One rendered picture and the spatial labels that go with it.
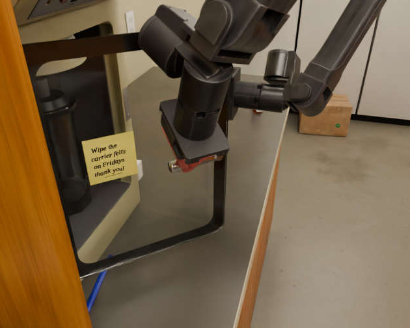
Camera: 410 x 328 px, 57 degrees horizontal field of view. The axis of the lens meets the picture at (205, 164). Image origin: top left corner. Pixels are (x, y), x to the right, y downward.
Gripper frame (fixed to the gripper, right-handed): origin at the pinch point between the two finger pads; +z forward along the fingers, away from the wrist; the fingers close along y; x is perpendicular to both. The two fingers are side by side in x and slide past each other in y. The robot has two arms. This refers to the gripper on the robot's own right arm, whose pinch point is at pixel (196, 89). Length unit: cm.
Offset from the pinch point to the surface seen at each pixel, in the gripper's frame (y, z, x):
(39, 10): 22.0, 7.8, 36.7
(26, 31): 19.0, 11.9, 34.9
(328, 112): -99, -42, -233
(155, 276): -26.4, -1.4, 31.1
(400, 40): -44, -88, -270
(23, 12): 22.3, 7.6, 39.6
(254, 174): -26.5, -13.4, -10.2
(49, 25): 18.8, 12.0, 30.1
